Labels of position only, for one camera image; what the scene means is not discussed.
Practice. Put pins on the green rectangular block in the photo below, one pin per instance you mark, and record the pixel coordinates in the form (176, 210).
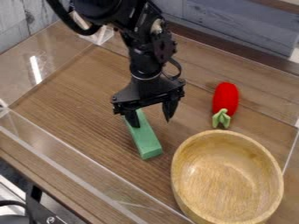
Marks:
(146, 141)

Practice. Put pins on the black table leg bracket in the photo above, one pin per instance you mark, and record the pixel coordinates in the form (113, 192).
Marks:
(39, 214)

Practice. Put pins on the clear acrylic corner bracket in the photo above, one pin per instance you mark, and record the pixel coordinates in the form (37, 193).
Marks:
(101, 36)

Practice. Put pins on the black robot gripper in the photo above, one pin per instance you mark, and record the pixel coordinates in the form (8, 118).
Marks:
(143, 93)

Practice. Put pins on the brown wooden bowl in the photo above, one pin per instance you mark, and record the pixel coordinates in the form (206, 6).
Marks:
(227, 181)

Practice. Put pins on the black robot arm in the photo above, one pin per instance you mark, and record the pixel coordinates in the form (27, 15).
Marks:
(147, 37)

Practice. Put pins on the red plush strawberry toy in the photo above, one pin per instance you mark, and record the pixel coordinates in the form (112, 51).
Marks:
(224, 104)

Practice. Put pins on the clear acrylic enclosure wall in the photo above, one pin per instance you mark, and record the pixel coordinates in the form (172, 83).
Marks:
(68, 144)

